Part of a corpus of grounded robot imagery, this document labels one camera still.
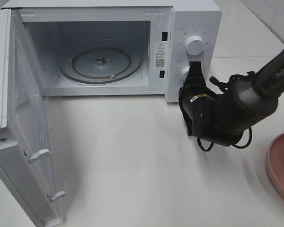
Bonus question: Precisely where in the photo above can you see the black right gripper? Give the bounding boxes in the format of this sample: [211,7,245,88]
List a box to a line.
[178,61,224,136]

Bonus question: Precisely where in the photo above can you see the pink round plate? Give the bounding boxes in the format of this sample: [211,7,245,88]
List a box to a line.
[266,133,284,200]

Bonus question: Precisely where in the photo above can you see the white microwave door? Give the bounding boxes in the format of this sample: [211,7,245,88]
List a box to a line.
[0,9,66,227]

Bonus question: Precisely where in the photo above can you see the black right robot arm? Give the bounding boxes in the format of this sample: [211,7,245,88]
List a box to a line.
[178,49,284,151]

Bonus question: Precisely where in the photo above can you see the lower white timer knob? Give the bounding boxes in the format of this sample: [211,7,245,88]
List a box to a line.
[181,66,190,82]

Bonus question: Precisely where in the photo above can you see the upper white power knob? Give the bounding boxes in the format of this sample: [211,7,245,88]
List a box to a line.
[184,34,205,56]

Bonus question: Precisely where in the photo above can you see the white warning label sticker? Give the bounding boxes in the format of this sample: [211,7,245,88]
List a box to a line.
[154,42,167,69]

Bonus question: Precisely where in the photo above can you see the glass turntable plate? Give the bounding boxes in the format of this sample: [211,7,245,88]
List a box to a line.
[59,47,143,85]

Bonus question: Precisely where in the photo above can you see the white microwave oven body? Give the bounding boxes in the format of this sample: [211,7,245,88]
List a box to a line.
[1,0,222,102]

